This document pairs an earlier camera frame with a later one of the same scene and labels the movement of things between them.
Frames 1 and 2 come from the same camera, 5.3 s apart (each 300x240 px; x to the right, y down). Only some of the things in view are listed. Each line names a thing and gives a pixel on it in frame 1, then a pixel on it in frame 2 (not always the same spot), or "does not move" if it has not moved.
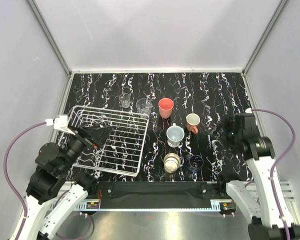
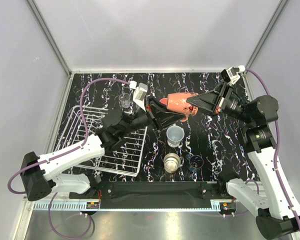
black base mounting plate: [158, 194] does not move
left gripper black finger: [99, 134] to [169, 118]
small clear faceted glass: [124, 98] does not move
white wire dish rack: [122, 152] does not move
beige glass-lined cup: [172, 161] does not move
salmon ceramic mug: [192, 121] to [177, 102]
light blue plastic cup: [175, 134] does not move
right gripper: [227, 124] to [213, 101]
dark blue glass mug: [195, 161] does not move
